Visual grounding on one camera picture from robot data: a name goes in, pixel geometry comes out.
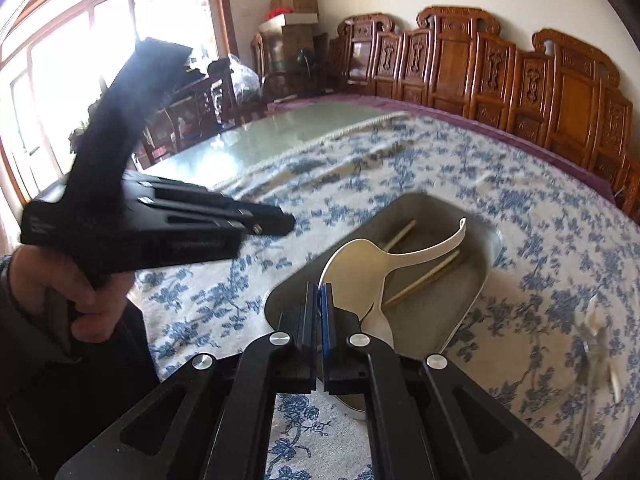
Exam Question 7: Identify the large white ceramic spoon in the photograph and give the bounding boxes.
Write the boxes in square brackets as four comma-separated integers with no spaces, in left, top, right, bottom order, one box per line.
[319,218,466,346]

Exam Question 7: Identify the pale chopstick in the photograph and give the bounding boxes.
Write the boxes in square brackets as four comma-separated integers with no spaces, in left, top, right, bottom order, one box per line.
[382,220,416,252]

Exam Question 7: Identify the brown wooden chopstick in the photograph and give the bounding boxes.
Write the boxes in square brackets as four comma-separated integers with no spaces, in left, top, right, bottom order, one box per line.
[382,249,460,309]

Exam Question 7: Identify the person left hand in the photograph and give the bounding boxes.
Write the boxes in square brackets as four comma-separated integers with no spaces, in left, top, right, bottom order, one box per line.
[9,245,134,344]

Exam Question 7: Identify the metal rectangular tray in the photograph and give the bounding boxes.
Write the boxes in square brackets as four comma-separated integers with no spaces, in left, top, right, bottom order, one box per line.
[263,192,504,421]

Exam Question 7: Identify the cardboard box stack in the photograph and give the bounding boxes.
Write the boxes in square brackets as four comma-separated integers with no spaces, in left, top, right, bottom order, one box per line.
[250,0,324,102]

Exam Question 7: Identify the blue floral tablecloth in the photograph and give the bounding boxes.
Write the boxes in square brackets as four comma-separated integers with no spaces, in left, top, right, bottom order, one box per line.
[137,113,639,479]

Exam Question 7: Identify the steel fork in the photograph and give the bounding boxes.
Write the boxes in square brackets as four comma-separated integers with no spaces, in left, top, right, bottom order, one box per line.
[577,294,623,405]

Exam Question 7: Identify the carved wooden bench back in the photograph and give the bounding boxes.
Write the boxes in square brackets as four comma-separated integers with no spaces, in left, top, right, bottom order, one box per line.
[328,6,639,220]

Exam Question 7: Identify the window frame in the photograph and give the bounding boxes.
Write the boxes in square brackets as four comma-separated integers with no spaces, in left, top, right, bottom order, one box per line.
[1,0,236,206]

